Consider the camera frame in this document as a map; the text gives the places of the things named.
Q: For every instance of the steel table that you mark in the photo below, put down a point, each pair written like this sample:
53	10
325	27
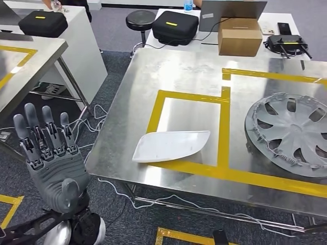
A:
46	50

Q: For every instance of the metal floor socket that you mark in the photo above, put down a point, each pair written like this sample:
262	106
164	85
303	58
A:
4	136

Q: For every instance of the grey plastic wheel hubcap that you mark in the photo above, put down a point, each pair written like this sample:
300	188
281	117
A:
288	132

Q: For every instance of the black round stool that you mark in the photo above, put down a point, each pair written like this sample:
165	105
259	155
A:
140	18

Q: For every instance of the black phone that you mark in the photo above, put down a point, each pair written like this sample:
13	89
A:
284	28

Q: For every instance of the yellow tape double rectangle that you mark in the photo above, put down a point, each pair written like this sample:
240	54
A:
223	135

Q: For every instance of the cardboard box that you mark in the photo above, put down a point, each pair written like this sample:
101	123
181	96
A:
240	40

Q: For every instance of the clear water bottle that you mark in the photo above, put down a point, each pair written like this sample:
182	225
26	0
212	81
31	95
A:
188	5

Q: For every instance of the white card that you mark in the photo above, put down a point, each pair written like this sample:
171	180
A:
266	28

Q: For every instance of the dark grey laptop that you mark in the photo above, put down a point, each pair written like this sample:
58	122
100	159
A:
8	11

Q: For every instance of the yellow floor tape square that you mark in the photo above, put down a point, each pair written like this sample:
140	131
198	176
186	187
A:
178	235

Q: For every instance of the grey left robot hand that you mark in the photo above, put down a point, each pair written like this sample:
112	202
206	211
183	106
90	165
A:
56	175

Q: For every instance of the black right wrist camera bracket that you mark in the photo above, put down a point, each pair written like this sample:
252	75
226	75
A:
220	238

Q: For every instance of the black router device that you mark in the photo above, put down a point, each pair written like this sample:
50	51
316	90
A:
286	42

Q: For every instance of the black bag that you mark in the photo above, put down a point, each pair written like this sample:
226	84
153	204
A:
176	30
43	25

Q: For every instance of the white desk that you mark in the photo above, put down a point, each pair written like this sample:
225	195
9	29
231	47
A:
209	37

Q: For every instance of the white curved shell part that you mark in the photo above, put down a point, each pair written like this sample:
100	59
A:
168	147

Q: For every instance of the steel workbench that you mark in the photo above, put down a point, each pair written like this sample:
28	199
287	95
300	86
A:
128	111

